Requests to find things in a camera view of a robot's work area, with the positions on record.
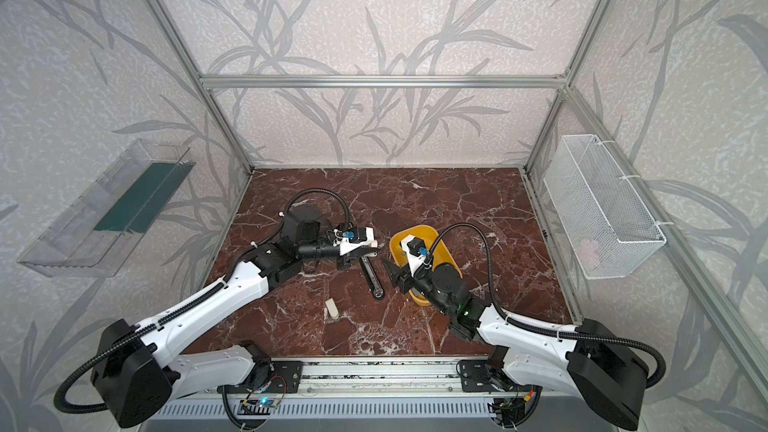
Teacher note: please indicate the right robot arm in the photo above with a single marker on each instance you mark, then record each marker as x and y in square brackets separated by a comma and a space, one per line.
[586, 361]

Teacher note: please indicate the beige white stapler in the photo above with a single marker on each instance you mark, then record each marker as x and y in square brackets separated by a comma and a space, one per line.
[332, 309]

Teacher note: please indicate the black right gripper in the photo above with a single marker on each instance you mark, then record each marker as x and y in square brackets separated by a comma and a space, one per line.
[405, 277]

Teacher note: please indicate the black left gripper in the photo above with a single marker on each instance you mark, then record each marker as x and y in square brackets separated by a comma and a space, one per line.
[349, 255]

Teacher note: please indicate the aluminium frame crossbar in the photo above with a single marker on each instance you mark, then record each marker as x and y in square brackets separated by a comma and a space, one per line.
[382, 81]

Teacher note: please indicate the aluminium frame corner post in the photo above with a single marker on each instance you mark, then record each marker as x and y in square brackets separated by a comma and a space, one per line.
[163, 20]

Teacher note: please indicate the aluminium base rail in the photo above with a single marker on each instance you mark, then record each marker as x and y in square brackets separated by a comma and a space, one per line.
[415, 376]

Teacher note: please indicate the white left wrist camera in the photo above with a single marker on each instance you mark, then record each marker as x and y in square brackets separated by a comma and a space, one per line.
[347, 241]

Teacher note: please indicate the white wire wall basket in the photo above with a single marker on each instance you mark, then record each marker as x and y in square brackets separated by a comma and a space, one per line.
[609, 227]

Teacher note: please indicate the white slotted cable duct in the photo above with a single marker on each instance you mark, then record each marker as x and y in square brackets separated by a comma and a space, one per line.
[374, 408]

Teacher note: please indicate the yellow plastic tray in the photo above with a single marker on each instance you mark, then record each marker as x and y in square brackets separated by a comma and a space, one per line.
[429, 235]

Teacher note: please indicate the clear plastic wall bin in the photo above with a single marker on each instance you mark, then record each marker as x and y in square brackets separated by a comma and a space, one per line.
[95, 235]

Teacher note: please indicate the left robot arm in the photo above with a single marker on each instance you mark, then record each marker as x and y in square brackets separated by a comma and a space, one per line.
[146, 365]

